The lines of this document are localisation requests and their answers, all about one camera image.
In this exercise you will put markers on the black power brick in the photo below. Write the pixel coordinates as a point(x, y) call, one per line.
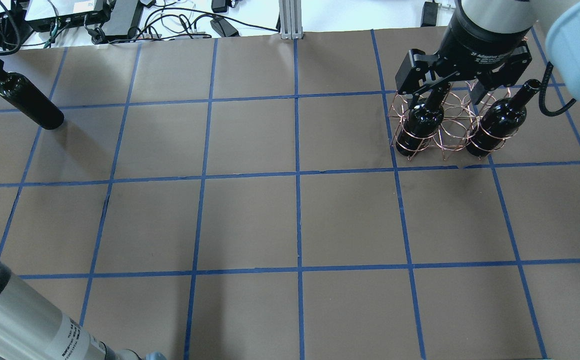
point(124, 20)

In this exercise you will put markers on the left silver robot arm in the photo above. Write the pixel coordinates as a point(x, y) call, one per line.
point(31, 326)

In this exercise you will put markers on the copper wire wine basket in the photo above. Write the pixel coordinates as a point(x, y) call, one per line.
point(454, 135)

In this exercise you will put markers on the aluminium frame post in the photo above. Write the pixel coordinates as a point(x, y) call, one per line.
point(290, 15)

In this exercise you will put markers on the black power adapter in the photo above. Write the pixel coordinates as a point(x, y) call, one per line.
point(224, 28)

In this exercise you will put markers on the dark wine bottle in basket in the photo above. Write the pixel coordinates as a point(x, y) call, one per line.
point(419, 126)

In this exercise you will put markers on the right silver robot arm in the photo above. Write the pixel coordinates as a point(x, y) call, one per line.
point(558, 19)

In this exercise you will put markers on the dark wine bottle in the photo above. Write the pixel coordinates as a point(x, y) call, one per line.
point(21, 93)
point(419, 126)

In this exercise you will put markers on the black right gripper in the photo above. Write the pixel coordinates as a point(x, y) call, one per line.
point(476, 44)

